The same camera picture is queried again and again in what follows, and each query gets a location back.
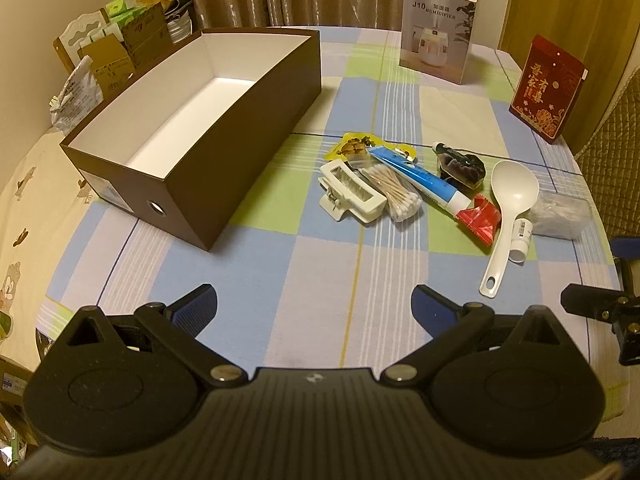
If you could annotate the cream cartoon printed sheet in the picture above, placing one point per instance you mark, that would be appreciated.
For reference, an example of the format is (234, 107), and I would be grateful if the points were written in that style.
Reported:
(30, 220)

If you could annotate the quilted beige chair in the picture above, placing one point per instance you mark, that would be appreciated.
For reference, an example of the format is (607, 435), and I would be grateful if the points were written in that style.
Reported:
(615, 150)

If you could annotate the white rice spoon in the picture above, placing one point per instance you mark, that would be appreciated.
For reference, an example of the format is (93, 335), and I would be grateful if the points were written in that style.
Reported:
(515, 185)

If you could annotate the mustard yellow curtain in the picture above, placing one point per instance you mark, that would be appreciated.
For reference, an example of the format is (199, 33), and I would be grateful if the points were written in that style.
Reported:
(565, 5)

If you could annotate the small cardboard box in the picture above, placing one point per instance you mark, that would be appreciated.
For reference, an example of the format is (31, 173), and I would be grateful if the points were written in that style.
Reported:
(107, 60)

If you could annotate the brown cardboard storage box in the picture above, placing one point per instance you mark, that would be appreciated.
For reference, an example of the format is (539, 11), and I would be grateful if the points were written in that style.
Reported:
(210, 195)

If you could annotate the green packets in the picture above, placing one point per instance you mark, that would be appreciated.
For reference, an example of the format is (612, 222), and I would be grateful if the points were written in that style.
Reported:
(122, 10)

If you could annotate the red candy packet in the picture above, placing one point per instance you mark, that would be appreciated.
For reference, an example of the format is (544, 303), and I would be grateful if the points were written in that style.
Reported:
(480, 220)

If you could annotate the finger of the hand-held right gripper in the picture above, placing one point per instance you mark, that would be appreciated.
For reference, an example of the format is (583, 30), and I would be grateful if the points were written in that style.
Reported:
(627, 248)
(590, 301)

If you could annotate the white hair claw clip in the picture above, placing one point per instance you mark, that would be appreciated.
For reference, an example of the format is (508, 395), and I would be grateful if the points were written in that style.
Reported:
(350, 195)

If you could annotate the dark velvet scrunchie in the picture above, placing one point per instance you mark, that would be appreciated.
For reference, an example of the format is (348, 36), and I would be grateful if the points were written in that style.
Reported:
(462, 170)

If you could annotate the small white bottle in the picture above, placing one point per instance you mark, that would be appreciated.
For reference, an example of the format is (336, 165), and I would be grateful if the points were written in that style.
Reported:
(521, 240)

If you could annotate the white carved chair back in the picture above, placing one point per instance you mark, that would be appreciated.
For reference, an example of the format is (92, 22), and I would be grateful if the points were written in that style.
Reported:
(80, 30)

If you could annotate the dark red gift box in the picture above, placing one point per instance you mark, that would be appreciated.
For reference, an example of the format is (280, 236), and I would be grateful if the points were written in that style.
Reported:
(547, 90)

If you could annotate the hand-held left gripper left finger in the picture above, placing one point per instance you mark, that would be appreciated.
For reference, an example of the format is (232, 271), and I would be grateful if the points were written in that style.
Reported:
(197, 306)

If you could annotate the yellow snack packet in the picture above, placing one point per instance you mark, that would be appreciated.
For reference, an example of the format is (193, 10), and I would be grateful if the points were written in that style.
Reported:
(350, 147)

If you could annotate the pack of cotton swabs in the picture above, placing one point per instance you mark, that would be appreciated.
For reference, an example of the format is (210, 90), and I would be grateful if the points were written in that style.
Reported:
(397, 197)

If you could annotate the blue cream tube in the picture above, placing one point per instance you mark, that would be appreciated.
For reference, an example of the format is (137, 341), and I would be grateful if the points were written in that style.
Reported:
(425, 180)

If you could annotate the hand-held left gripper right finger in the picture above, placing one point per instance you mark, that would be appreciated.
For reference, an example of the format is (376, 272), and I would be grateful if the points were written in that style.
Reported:
(429, 306)

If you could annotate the dark green tube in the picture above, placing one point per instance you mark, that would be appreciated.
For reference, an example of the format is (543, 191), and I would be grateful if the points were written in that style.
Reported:
(445, 149)

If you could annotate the black and white bags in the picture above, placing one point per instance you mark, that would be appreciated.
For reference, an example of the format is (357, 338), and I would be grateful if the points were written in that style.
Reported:
(179, 20)

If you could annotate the white plastic bag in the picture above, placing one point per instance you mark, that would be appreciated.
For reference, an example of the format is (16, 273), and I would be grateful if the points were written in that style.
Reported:
(75, 95)

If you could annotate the white humidifier box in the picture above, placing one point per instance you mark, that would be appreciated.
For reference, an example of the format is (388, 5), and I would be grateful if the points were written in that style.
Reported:
(437, 30)

